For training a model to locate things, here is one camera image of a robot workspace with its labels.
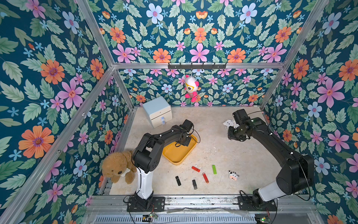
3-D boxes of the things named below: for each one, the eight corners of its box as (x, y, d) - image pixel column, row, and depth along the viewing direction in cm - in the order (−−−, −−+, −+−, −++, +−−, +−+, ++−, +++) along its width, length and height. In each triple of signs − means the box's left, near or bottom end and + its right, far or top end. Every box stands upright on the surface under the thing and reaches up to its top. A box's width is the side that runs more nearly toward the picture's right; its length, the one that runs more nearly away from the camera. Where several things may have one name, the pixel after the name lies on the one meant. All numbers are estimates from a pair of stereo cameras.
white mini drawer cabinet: (154, 130, 107) (150, 117, 95) (146, 117, 115) (141, 104, 103) (173, 120, 113) (171, 107, 101) (164, 109, 121) (161, 95, 109)
